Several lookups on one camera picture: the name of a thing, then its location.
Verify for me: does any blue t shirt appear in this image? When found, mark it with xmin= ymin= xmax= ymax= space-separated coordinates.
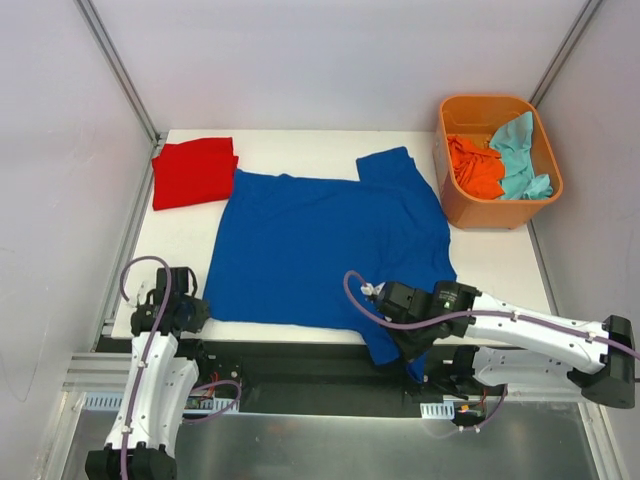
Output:
xmin=203 ymin=146 xmax=456 ymax=365

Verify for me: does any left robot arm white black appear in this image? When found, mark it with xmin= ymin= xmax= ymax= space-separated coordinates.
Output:
xmin=85 ymin=267 xmax=212 ymax=479

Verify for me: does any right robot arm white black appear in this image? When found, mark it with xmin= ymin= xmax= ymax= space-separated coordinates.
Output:
xmin=360 ymin=281 xmax=636 ymax=409

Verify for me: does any folded red t shirt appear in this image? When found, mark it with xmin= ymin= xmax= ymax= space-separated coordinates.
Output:
xmin=151 ymin=137 xmax=239 ymax=211

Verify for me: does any orange t shirt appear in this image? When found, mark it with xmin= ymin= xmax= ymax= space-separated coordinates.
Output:
xmin=447 ymin=135 xmax=505 ymax=200

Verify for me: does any teal t shirt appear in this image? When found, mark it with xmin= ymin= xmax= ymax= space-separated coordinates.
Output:
xmin=489 ymin=111 xmax=553 ymax=200

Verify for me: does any orange plastic bin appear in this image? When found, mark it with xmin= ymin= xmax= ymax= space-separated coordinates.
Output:
xmin=433 ymin=95 xmax=564 ymax=229

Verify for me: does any right grey cable duct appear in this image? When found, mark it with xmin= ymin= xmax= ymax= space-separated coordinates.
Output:
xmin=420 ymin=401 xmax=455 ymax=420

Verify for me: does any grey cable duct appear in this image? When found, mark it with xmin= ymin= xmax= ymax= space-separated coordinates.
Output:
xmin=84 ymin=392 xmax=239 ymax=416
xmin=420 ymin=401 xmax=455 ymax=420

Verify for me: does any aluminium rail front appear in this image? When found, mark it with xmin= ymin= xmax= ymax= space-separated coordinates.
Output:
xmin=63 ymin=349 xmax=601 ymax=401

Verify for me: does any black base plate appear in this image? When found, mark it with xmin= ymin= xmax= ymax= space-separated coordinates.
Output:
xmin=94 ymin=337 xmax=511 ymax=416

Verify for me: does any left grey cable duct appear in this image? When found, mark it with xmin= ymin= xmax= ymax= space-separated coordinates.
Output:
xmin=84 ymin=392 xmax=239 ymax=416

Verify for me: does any left aluminium frame post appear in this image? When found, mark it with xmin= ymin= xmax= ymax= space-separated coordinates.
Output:
xmin=74 ymin=0 xmax=169 ymax=146

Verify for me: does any aluminium frame post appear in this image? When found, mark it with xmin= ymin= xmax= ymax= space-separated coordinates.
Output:
xmin=74 ymin=0 xmax=169 ymax=146
xmin=529 ymin=0 xmax=606 ymax=108

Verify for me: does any right aluminium frame post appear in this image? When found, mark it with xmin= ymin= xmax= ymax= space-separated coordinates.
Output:
xmin=529 ymin=0 xmax=606 ymax=108

